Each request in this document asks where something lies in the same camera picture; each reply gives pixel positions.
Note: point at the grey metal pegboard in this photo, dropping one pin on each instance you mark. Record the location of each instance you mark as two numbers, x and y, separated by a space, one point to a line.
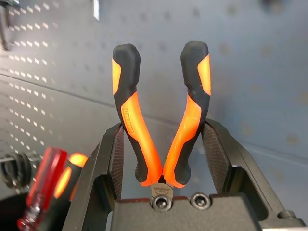
252 72

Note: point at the black plastic cup holder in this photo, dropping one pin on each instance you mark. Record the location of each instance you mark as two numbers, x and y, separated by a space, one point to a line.
14 211

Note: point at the orange black needle-nose pliers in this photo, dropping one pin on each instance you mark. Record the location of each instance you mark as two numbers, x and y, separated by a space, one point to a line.
142 134

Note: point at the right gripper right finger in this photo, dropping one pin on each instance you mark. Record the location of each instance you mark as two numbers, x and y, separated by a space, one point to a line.
223 156

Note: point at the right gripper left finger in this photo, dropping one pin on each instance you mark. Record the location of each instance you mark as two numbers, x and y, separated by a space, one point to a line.
101 168

